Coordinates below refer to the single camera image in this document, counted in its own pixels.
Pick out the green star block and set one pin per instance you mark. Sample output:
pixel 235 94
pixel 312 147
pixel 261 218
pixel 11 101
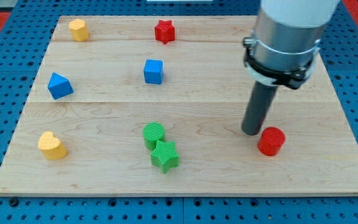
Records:
pixel 164 156

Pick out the red cylinder block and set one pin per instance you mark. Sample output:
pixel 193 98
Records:
pixel 271 141

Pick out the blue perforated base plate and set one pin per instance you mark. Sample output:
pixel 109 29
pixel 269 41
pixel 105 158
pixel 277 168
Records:
pixel 25 30

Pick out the yellow heart block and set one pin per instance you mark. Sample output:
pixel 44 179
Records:
pixel 51 147

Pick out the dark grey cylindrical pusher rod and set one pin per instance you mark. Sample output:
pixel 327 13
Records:
pixel 257 108

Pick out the yellow hexagon block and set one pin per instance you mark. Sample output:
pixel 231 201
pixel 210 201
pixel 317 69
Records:
pixel 78 30

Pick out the light wooden board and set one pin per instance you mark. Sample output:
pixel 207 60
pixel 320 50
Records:
pixel 200 104

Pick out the blue triangle block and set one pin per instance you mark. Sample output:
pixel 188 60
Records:
pixel 59 86

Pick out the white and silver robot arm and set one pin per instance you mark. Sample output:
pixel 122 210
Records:
pixel 282 50

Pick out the blue cube block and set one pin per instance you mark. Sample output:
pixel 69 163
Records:
pixel 153 71

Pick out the red star block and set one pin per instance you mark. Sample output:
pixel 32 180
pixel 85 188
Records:
pixel 164 31

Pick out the green cylinder block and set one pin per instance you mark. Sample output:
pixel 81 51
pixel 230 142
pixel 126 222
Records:
pixel 153 132

